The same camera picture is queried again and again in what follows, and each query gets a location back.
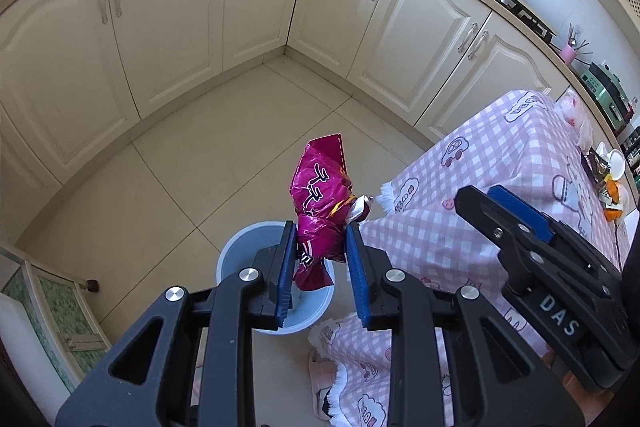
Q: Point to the pink checked cartoon tablecloth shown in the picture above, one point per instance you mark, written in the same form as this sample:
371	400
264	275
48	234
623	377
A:
475	157

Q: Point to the pink and white slipper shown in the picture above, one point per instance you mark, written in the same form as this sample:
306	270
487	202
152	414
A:
317	382

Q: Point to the row of cream cabinet doors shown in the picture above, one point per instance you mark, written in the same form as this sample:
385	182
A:
175	7

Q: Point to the green electric cooker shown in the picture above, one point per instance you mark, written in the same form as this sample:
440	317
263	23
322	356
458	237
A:
607	89

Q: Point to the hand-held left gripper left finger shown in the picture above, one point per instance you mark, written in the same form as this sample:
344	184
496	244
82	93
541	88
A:
286	277

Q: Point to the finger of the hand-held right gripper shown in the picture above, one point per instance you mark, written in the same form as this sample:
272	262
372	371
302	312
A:
492	227
520	209

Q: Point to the light blue plastic bin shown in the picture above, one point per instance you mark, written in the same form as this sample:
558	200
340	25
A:
237	252

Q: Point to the magenta foil snack wrapper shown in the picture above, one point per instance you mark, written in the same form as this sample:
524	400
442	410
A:
320	202

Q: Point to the clear pink plastic bag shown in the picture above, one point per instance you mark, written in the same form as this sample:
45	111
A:
570	107

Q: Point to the small black door stopper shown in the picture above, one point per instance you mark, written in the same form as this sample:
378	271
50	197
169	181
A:
92	285

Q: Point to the white framed glass door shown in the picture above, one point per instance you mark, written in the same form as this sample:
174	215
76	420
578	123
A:
60	307

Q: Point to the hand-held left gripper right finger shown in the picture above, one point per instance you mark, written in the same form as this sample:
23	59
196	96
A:
356	277

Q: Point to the dark snack wrapper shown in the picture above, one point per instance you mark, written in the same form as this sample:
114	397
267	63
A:
595	164

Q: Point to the pink utensil holder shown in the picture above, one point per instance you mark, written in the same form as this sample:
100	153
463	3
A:
568	52

